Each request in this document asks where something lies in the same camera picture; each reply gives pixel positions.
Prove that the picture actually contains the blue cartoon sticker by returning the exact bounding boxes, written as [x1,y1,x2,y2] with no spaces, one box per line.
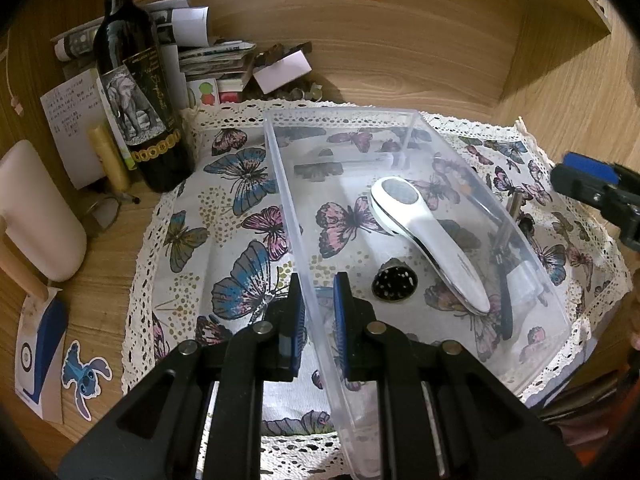
[61,340,112,421]

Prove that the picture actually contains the clear plastic storage bin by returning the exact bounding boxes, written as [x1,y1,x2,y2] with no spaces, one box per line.
[262,105,573,480]

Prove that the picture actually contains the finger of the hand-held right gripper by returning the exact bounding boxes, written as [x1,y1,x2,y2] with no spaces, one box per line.
[550,151,640,241]

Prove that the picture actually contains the beaded hanging cord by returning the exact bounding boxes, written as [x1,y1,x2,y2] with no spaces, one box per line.
[5,30,26,116]

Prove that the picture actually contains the black round perforated cap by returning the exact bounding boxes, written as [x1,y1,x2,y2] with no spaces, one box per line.
[371,258,420,303]

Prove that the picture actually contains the white handwritten paper note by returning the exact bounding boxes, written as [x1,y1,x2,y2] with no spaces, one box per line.
[40,67,108,191]

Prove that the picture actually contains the pink small box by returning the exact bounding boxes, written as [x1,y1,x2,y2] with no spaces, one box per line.
[252,50,311,93]

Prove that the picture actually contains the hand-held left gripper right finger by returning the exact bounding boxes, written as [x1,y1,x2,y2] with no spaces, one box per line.
[332,271,583,480]

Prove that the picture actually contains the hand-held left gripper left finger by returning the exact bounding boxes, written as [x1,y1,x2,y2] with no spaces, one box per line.
[60,272,308,480]

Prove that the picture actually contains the white and blue card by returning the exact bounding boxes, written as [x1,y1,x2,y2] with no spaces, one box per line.
[14,287,68,423]

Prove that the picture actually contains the black strap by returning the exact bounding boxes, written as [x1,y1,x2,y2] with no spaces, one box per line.
[494,255,517,342]

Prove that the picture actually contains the stack of books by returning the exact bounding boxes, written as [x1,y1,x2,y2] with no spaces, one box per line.
[177,40,258,106]

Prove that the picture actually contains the yellow tube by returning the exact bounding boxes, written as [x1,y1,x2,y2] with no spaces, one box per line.
[88,124,132,193]

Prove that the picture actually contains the wooden desk hutch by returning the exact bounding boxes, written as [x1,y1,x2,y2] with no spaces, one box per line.
[0,0,640,201]

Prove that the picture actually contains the white charger plug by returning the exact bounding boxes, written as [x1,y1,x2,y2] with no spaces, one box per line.
[509,261,545,306]

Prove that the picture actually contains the dark wine bottle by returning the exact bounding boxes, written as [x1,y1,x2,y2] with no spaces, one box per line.
[92,0,196,193]

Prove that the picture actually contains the silver metal cylinder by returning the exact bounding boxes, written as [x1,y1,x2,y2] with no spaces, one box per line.
[492,192,523,263]

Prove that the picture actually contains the butterfly print lace tablecloth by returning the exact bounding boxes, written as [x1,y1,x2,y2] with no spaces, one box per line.
[121,97,632,480]

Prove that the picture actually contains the eyeglasses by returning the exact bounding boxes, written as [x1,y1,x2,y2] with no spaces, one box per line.
[82,192,141,238]

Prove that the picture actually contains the rolled paper sheets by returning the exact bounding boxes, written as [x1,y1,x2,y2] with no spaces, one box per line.
[52,0,211,63]

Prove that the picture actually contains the white handheld massager device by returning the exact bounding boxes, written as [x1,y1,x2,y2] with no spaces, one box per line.
[370,176,492,317]

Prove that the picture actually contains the pile of small shells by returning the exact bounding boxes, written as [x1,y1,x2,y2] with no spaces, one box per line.
[270,79,326,107]

